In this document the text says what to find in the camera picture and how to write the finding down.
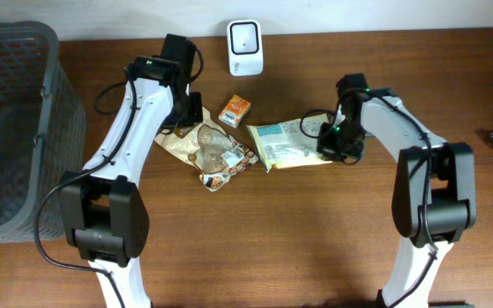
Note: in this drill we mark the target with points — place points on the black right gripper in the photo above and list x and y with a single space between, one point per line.
330 151

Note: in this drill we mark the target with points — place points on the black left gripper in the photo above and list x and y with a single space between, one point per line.
196 112

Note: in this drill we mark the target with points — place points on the yellow chip bag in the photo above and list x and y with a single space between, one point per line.
284 145

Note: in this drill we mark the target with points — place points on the small orange box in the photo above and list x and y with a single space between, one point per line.
234 111

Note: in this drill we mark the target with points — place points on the beige brown snack pouch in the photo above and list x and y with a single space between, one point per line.
217 155

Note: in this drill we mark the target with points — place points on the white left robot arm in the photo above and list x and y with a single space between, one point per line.
104 216

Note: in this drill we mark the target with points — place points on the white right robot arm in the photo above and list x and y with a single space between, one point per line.
434 197

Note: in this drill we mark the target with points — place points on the white barcode scanner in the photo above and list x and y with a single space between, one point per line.
245 48

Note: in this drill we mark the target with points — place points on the grey plastic basket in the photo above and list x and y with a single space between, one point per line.
42 124

